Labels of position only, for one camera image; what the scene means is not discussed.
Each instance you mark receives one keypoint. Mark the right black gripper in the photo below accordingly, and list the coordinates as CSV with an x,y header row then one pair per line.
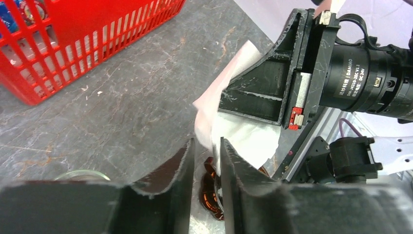
x,y
284,87

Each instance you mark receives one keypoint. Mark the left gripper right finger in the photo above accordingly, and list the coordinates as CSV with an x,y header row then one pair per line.
x,y
280,222

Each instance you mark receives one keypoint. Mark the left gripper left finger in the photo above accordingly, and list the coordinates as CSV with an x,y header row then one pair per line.
x,y
165,194

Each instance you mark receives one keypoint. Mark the brown transparent dripper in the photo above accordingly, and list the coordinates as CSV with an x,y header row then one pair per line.
x,y
213,193

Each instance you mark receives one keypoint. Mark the white paper coffee filter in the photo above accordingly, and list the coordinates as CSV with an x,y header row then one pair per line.
x,y
256,142

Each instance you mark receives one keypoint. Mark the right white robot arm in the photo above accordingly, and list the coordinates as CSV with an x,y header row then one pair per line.
x,y
361,77

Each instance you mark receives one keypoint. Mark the small glass beaker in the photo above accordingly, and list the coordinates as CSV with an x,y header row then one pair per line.
x,y
81,175

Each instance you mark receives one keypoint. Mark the red plastic basket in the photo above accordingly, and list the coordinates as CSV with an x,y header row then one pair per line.
x,y
47,44

